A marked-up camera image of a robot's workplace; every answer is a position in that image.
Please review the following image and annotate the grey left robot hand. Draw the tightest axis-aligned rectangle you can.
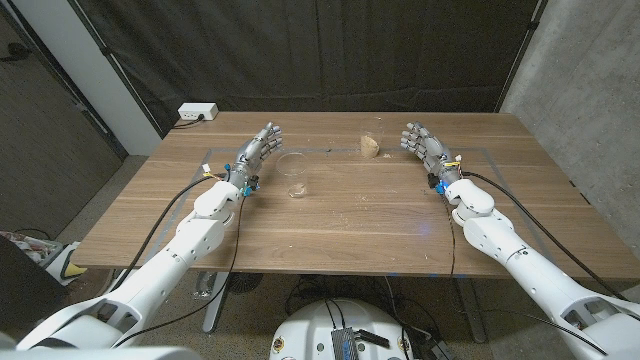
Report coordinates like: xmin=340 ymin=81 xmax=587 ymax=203
xmin=227 ymin=121 xmax=284 ymax=190

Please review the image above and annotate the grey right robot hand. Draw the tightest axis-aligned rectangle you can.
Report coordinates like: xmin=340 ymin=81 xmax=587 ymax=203
xmin=399 ymin=121 xmax=464 ymax=186

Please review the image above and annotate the clear plastic cup with sugar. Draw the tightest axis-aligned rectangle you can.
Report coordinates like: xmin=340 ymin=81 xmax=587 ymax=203
xmin=359 ymin=116 xmax=386 ymax=160

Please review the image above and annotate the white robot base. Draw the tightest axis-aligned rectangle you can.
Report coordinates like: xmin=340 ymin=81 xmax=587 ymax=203
xmin=268 ymin=298 xmax=417 ymax=360

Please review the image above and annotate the white power strip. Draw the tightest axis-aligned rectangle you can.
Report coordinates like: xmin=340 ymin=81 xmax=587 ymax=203
xmin=177 ymin=102 xmax=220 ymax=122

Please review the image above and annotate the black round fan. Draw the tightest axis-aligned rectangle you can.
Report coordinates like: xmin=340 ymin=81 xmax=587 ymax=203
xmin=226 ymin=272 xmax=265 ymax=296

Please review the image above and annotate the black backdrop curtain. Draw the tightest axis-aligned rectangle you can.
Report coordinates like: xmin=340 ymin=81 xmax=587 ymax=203
xmin=67 ymin=0 xmax=549 ymax=137

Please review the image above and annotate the grey table leg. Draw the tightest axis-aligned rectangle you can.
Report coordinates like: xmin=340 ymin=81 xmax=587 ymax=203
xmin=201 ymin=271 xmax=232 ymax=334
xmin=453 ymin=277 xmax=489 ymax=345

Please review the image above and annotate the grey electronics box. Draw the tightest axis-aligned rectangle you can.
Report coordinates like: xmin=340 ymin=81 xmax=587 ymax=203
xmin=330 ymin=326 xmax=361 ymax=360

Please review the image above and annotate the white and yellow floor item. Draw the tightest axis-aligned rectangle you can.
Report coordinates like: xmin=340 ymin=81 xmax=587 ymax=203
xmin=43 ymin=240 xmax=89 ymax=287

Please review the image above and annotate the colourful cloth pile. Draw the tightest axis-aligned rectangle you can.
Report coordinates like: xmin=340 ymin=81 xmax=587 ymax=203
xmin=0 ymin=230 xmax=64 ymax=264

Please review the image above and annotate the white robot torso edge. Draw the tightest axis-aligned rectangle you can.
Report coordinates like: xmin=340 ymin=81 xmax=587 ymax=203
xmin=0 ymin=345 xmax=202 ymax=360

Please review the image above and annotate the black chair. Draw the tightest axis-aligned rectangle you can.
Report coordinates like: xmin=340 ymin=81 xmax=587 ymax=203
xmin=0 ymin=234 xmax=72 ymax=342

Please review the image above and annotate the black power strip cable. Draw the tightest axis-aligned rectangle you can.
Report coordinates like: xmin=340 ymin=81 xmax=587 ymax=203
xmin=171 ymin=115 xmax=207 ymax=131

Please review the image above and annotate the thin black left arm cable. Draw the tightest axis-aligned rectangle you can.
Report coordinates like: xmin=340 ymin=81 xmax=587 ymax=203
xmin=112 ymin=192 xmax=248 ymax=349

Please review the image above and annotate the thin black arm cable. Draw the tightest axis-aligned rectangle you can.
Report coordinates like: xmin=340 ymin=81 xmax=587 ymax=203
xmin=439 ymin=192 xmax=458 ymax=280
xmin=112 ymin=192 xmax=248 ymax=349

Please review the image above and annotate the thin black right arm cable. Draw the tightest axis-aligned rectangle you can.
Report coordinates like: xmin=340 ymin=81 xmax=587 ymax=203
xmin=439 ymin=192 xmax=458 ymax=280

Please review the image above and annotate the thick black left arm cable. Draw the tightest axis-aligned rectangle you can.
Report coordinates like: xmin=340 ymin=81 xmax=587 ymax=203
xmin=110 ymin=171 xmax=229 ymax=294

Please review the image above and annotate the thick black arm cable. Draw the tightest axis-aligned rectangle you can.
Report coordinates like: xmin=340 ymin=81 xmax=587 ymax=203
xmin=461 ymin=170 xmax=632 ymax=303
xmin=110 ymin=171 xmax=229 ymax=294

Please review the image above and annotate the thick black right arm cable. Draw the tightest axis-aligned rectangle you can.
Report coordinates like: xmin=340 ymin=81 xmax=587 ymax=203
xmin=461 ymin=170 xmax=632 ymax=303

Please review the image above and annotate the black door handle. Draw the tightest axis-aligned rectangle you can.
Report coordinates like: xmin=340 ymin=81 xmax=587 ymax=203
xmin=0 ymin=41 xmax=34 ymax=64

